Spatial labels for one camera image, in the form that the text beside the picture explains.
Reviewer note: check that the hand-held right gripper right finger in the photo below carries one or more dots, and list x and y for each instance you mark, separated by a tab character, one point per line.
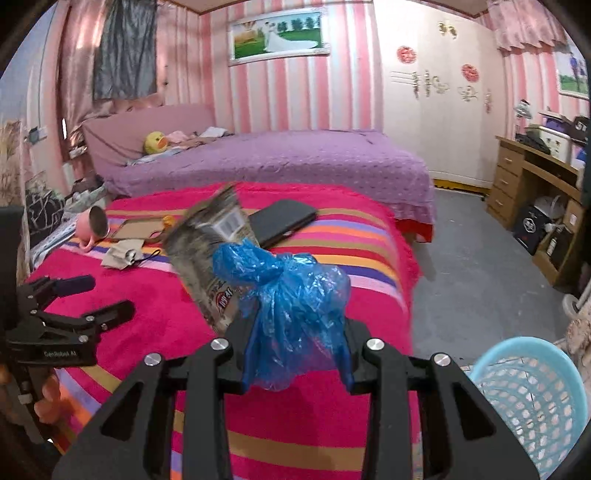
364	374

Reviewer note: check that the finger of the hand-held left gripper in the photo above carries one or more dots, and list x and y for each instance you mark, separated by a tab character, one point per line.
106	316
69	285

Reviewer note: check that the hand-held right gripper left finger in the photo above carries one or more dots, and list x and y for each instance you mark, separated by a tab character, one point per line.
231	364

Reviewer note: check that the grey face mask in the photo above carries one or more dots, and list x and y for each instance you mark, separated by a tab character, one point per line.
120	254

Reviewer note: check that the blue plastic bag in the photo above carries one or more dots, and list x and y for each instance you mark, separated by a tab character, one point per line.
295	314

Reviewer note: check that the black and white snack packet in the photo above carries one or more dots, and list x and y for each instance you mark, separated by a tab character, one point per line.
198	258

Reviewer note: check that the orange peel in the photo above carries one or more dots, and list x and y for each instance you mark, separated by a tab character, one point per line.
169	222

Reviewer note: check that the light blue plastic basket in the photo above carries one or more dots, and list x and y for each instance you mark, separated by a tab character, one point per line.
517	350

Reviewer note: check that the person's left hand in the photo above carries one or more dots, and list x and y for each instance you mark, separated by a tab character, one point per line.
48	397

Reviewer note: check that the striped table cloth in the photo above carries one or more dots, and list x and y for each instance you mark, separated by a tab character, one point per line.
138	286

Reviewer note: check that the pink cup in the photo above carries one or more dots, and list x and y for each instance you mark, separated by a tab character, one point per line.
85	228

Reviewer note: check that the black bag with white lines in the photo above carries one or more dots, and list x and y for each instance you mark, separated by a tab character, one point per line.
44	210

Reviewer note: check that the brown phone case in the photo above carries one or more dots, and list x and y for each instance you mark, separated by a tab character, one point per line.
134	229

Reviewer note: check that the black wallet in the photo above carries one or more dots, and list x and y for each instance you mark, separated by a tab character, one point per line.
286	219

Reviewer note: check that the pink headboard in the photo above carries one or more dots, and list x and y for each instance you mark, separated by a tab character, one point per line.
120	134

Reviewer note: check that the yellow duck plush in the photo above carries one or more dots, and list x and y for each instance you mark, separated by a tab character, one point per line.
155	143

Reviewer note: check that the pile of clothes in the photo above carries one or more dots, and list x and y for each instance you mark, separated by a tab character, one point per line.
198	137

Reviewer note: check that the bed with purple bedspread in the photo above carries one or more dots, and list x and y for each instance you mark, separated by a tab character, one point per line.
277	161

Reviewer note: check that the shiny pink curtain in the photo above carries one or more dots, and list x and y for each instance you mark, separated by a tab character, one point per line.
78	69

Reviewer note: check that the dark paper bag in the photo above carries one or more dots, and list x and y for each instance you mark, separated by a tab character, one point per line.
531	228

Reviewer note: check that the grey hanging cloth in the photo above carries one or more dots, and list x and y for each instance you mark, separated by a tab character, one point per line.
124	50

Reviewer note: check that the wooden desk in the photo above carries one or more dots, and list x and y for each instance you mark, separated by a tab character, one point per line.
508	180

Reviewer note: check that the white fan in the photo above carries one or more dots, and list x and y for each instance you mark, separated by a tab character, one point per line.
549	207

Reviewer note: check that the white wardrobe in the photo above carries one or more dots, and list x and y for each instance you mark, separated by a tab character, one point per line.
438	129

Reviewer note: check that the white storage box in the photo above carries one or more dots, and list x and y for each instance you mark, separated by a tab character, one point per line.
554	143

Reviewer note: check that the desk lamp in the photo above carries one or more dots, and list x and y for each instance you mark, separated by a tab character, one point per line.
521	110

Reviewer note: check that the red round paper decoration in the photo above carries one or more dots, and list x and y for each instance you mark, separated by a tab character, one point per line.
406	54
469	72

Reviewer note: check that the framed wedding photo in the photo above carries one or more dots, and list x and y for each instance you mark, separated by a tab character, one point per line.
277	37

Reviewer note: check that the black bag with white print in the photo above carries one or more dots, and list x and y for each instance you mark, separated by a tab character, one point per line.
581	129

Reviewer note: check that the pink floral short curtain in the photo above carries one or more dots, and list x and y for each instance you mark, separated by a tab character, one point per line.
526	23

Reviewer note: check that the wall power socket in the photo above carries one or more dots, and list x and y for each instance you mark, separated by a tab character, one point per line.
38	133

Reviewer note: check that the wall poster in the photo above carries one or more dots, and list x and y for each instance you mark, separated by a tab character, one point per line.
572	74

